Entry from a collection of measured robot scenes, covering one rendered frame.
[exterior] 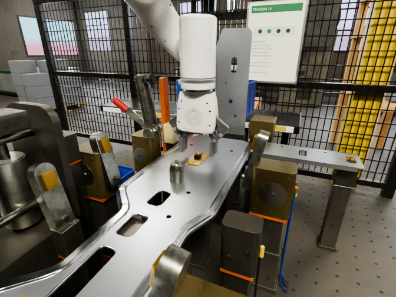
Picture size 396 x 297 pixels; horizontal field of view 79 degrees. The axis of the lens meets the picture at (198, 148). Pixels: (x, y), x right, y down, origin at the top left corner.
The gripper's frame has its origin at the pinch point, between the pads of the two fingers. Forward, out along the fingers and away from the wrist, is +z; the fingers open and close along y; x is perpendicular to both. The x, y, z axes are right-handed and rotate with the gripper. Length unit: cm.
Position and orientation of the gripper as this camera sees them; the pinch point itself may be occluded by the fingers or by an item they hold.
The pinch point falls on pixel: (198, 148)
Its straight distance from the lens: 64.5
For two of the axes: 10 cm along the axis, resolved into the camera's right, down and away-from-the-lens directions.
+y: 9.2, 1.5, -3.6
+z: 0.0, 9.2, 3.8
